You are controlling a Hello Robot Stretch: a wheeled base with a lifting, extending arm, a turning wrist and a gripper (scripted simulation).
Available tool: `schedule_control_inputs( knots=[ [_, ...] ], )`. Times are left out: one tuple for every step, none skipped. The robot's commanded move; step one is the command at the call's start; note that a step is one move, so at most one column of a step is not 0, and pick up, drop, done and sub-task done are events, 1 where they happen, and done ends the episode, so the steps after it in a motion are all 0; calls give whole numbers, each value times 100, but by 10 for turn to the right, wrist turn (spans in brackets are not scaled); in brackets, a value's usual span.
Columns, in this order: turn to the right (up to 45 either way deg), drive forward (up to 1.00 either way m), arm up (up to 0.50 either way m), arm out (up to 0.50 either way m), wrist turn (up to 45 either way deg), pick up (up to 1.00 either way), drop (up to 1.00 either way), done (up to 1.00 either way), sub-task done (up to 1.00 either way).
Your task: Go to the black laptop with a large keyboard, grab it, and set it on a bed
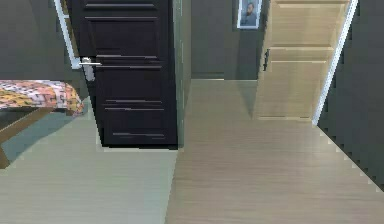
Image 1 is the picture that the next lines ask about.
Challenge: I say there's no bed with patterned orange cover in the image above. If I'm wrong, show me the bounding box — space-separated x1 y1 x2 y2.
0 79 86 170

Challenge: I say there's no dark brown panelled door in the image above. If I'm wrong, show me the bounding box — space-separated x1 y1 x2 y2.
65 0 179 149

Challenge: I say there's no light wooden panelled door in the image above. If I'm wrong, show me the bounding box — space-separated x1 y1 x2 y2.
252 0 352 122

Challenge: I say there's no framed portrait picture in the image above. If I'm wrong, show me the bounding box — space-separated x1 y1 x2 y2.
236 0 263 30

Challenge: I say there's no black door handle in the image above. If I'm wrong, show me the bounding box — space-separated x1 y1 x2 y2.
262 48 271 72

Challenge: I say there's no silver door handle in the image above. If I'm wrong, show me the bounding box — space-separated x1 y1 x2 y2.
78 56 102 83

